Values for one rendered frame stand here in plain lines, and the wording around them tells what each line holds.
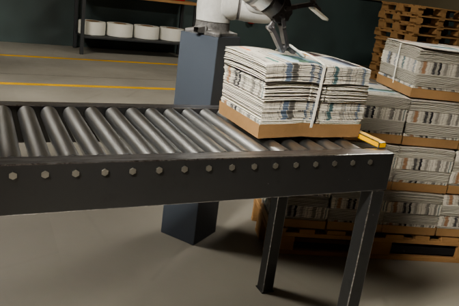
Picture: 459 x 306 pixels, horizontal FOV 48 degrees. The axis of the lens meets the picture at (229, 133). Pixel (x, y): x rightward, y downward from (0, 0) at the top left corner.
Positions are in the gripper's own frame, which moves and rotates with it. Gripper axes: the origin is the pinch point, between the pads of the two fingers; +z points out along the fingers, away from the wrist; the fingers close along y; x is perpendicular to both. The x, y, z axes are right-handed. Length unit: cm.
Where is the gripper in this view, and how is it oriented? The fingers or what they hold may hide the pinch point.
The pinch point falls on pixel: (312, 35)
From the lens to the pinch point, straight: 170.2
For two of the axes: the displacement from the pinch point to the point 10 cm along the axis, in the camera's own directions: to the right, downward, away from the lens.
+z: 7.4, 4.3, 5.1
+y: -5.3, 8.5, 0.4
